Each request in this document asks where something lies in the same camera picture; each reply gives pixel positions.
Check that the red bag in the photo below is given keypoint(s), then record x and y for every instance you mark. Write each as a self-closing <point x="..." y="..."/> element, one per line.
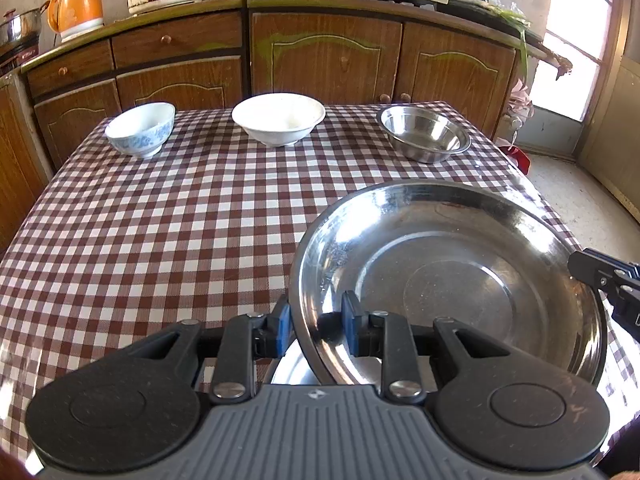
<point x="520" y="160"/>

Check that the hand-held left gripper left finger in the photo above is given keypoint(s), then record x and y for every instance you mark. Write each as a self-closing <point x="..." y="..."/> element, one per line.
<point x="283" y="332"/>

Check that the pink bag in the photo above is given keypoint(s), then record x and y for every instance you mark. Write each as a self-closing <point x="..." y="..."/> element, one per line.
<point x="520" y="100"/>

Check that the two-door wooden cabinet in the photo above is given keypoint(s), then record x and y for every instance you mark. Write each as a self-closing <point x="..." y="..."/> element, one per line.
<point x="325" y="55"/>

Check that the orange electric kettle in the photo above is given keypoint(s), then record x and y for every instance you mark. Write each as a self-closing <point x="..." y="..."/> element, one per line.
<point x="77" y="7"/>

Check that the single-door wooden cabinet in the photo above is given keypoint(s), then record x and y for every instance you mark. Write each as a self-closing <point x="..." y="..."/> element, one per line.
<point x="17" y="160"/>

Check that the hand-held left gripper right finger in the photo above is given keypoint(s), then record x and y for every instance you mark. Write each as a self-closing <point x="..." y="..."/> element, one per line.
<point x="351" y="327"/>

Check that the green onions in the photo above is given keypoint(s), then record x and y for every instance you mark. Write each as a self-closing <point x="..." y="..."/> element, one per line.
<point x="520" y="25"/>

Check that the red checkered tablecloth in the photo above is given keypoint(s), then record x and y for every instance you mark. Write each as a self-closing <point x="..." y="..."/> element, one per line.
<point x="165" y="230"/>

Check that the blue floral bowl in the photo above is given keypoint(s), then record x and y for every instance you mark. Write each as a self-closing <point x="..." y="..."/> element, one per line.
<point x="142" y="127"/>

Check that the red electric cooker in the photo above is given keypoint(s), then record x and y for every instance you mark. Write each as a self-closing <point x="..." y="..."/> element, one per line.
<point x="17" y="54"/>

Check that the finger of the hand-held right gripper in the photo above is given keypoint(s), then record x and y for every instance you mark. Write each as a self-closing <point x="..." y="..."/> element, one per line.
<point x="627" y="310"/>
<point x="600" y="267"/>

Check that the lidded steel pot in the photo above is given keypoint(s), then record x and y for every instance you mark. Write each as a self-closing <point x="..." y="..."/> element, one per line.
<point x="20" y="25"/>

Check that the stainless steel bowl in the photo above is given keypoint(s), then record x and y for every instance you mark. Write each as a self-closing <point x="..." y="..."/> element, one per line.
<point x="425" y="132"/>

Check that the bright window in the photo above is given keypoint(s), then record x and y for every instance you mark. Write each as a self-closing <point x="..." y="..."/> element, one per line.
<point x="570" y="20"/>

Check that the small stainless steel plate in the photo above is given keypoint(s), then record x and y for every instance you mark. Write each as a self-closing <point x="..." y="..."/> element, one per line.
<point x="292" y="372"/>

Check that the wooden cabinet with drawers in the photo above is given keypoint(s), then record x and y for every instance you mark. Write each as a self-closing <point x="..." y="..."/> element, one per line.
<point x="175" y="50"/>

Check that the large stainless steel plate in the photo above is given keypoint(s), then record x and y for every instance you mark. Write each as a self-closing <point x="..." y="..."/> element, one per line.
<point x="450" y="270"/>

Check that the plain white bowl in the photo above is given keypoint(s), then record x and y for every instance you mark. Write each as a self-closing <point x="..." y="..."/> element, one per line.
<point x="277" y="115"/>

